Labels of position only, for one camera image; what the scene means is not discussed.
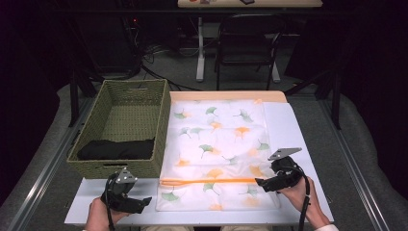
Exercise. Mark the person's right hand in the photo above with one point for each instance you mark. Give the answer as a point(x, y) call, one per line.
point(296, 199)

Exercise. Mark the green woven basket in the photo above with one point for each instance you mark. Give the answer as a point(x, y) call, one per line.
point(128, 118)

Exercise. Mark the beige table with white legs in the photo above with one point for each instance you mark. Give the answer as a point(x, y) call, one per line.
point(282, 3)

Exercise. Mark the aluminium rail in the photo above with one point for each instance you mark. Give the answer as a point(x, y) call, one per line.
point(354, 166)
point(50, 166)

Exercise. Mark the black equipment cabinet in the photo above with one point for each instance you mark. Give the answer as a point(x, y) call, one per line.
point(106, 41)

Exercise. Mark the black metal stand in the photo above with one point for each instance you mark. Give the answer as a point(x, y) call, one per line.
point(336, 102)
point(73, 102)

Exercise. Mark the black folding chair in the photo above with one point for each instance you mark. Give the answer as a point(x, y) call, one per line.
point(247, 59)

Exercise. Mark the person's left hand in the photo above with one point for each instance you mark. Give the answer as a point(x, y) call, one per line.
point(97, 218)

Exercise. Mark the black cloth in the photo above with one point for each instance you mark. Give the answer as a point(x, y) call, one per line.
point(115, 150)

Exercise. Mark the dark small object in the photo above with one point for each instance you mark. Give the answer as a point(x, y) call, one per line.
point(247, 1)

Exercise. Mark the white table cover sheet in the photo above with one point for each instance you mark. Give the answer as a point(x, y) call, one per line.
point(285, 128)

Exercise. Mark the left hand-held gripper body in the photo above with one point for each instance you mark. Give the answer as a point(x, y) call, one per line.
point(117, 195)

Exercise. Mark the wooden table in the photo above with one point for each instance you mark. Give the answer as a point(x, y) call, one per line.
point(224, 95)

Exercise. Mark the white leaf print mesh bag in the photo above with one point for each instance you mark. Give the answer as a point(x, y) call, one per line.
point(218, 141)

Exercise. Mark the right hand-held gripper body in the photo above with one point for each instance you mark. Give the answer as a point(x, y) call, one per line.
point(288, 173)

